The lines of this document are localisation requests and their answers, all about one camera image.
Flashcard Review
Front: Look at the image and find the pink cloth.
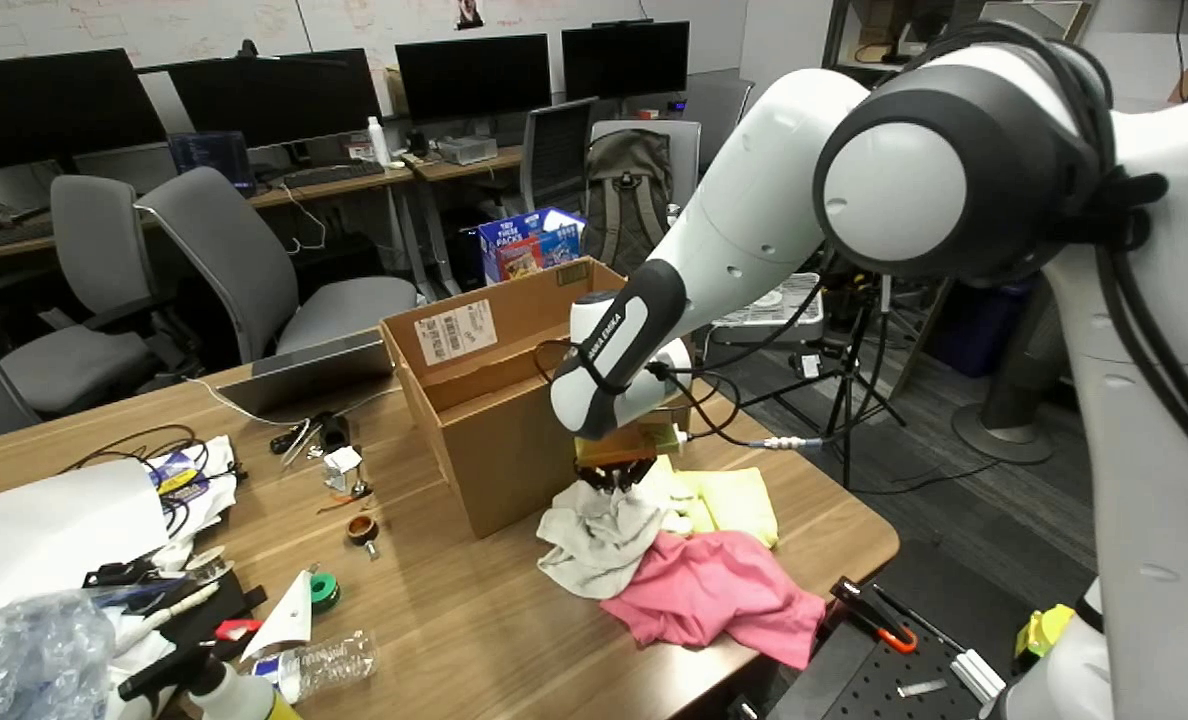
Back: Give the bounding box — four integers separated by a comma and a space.
603, 530, 823, 672

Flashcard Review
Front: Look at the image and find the olive grey backpack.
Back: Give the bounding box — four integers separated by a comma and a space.
582, 126, 673, 277

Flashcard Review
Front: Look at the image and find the green tape roll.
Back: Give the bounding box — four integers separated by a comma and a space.
308, 573, 339, 610

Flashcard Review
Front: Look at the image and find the crumpled clear plastic bag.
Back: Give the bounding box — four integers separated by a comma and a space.
0, 594, 115, 720

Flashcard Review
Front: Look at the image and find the black monitor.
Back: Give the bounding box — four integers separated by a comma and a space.
396, 35, 551, 120
167, 49, 379, 144
0, 49, 164, 169
559, 19, 689, 101

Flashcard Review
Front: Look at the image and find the white cloth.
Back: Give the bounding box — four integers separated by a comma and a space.
536, 457, 673, 599

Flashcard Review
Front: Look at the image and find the orange handled tool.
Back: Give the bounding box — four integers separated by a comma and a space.
831, 575, 918, 655

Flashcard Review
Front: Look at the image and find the black monitor far left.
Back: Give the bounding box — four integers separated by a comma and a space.
0, 49, 164, 169

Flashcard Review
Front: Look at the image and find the clear plastic bottle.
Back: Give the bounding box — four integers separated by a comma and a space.
250, 633, 374, 702

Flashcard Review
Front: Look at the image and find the brown cardboard box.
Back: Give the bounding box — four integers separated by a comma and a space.
385, 261, 624, 534

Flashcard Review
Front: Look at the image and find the blue snack bag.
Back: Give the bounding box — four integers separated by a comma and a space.
477, 207, 582, 283

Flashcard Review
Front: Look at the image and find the small brown tape roll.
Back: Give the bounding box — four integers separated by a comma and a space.
345, 515, 379, 560

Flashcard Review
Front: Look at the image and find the grey laptop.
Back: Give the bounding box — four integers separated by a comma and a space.
218, 337, 391, 418

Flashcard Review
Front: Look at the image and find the grey office chair left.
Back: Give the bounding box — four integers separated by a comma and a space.
0, 174, 156, 417

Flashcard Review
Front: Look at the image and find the white paper pile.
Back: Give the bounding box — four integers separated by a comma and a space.
0, 457, 173, 633

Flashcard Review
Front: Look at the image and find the yellow-green cloth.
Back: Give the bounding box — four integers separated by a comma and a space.
666, 467, 779, 549

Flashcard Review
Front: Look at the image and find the grey office chair near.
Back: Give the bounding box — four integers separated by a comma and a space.
136, 169, 421, 361

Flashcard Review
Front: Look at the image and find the grey office chair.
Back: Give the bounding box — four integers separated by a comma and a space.
136, 169, 421, 361
0, 174, 156, 417

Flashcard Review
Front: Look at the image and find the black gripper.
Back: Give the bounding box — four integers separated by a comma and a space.
575, 459, 656, 490

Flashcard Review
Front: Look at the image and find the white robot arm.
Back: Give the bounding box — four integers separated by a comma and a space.
549, 25, 1188, 720

